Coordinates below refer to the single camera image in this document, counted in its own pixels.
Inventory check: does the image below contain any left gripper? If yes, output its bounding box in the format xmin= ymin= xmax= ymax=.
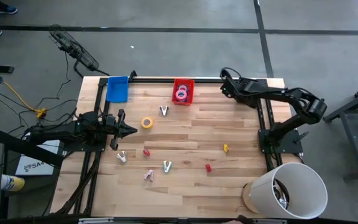
xmin=106 ymin=108 xmax=138 ymax=151

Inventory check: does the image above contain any yellow tape roll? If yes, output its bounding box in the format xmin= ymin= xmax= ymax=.
xmin=140 ymin=116 xmax=154 ymax=129

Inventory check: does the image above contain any red plastic basket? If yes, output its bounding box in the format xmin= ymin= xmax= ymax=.
xmin=172 ymin=78 xmax=195 ymax=106

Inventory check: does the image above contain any black plastic basket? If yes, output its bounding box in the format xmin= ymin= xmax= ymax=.
xmin=244 ymin=79 xmax=262 ymax=108

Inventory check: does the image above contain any blue plastic basket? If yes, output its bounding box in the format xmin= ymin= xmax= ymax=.
xmin=106 ymin=75 xmax=129 ymax=104

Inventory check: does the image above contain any white cardboard box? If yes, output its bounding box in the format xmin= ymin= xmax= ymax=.
xmin=14 ymin=139 xmax=62 ymax=177

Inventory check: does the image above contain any black diagonal brace beam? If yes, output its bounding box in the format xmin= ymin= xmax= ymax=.
xmin=0 ymin=128 xmax=65 ymax=167

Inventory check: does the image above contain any white lamp shade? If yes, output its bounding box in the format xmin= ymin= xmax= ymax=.
xmin=249 ymin=162 xmax=328 ymax=220

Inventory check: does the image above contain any wooden lamp base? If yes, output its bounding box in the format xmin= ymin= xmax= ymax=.
xmin=241 ymin=182 xmax=260 ymax=214

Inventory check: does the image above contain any yellow and white can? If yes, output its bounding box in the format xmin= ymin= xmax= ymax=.
xmin=0 ymin=174 xmax=25 ymax=192

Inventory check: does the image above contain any black aluminium table frame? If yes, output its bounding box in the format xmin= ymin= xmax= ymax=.
xmin=50 ymin=76 xmax=284 ymax=216

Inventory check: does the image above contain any black floor cable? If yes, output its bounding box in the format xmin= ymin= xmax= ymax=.
xmin=0 ymin=51 xmax=79 ymax=138

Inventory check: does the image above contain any yellow floor cable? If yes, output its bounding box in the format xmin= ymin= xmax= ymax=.
xmin=0 ymin=64 xmax=48 ymax=119

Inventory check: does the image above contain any silver rail bracket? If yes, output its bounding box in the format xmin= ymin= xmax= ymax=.
xmin=251 ymin=218 xmax=288 ymax=224
xmin=78 ymin=217 xmax=115 ymax=224

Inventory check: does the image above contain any black horizontal rail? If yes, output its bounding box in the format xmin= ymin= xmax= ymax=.
xmin=0 ymin=215 xmax=358 ymax=224

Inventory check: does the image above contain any black wire floor fan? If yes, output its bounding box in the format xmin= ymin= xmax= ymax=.
xmin=48 ymin=24 xmax=110 ymax=78

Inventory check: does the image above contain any lamp inner wire fitting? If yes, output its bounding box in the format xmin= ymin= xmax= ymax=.
xmin=272 ymin=179 xmax=291 ymax=210

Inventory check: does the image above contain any black side desk frame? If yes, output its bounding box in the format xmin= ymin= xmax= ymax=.
xmin=322 ymin=79 xmax=358 ymax=182

